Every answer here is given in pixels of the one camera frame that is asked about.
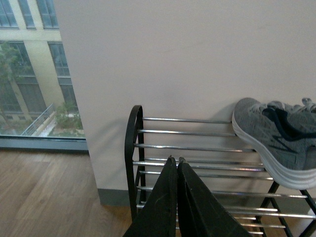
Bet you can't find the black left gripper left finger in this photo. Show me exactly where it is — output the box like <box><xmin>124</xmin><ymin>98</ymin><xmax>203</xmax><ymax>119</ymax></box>
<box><xmin>124</xmin><ymin>156</ymin><xmax>177</xmax><ymax>237</ymax></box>

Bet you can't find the black metal shoe rack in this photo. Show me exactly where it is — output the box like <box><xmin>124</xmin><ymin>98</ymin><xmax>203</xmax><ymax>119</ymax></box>
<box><xmin>124</xmin><ymin>105</ymin><xmax>316</xmax><ymax>237</ymax></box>

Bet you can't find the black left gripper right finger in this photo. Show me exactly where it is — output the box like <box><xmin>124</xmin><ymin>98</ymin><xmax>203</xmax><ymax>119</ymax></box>
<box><xmin>177</xmin><ymin>157</ymin><xmax>251</xmax><ymax>237</ymax></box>

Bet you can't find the grey knit sneaker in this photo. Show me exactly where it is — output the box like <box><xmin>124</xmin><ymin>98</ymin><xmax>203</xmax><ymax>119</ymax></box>
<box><xmin>232</xmin><ymin>98</ymin><xmax>316</xmax><ymax>190</ymax></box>

